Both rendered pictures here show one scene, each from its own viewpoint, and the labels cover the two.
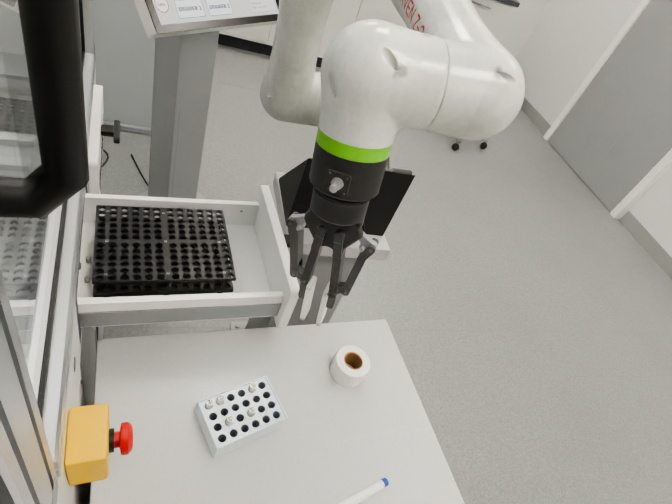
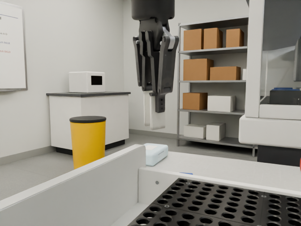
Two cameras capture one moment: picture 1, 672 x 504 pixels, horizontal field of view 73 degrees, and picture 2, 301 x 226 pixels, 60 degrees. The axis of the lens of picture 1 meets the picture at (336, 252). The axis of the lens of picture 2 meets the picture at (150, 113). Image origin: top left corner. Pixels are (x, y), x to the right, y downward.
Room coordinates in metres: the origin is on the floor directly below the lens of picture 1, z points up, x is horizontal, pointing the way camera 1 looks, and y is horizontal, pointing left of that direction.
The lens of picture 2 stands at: (0.73, 0.43, 1.03)
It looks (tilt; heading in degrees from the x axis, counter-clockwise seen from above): 6 degrees down; 240
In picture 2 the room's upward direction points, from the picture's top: straight up
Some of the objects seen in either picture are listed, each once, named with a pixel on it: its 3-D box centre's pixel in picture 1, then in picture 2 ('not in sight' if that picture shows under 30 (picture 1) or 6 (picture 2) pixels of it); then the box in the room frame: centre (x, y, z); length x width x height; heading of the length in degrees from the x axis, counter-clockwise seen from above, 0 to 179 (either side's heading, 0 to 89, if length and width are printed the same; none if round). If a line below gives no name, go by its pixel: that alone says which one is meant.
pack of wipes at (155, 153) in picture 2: not in sight; (149, 153); (0.28, -0.37, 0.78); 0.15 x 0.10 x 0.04; 37
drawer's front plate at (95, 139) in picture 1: (96, 142); not in sight; (0.72, 0.56, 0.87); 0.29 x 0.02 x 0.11; 34
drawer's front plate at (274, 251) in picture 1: (272, 252); (88, 209); (0.64, 0.11, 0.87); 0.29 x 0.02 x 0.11; 34
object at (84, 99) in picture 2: not in sight; (92, 110); (-0.52, -3.67, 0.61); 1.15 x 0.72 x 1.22; 29
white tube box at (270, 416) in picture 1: (241, 414); not in sight; (0.36, 0.03, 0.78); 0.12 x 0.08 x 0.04; 139
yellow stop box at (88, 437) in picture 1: (91, 443); not in sight; (0.20, 0.18, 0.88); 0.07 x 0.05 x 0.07; 34
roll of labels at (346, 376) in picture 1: (350, 366); not in sight; (0.54, -0.12, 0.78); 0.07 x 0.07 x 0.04
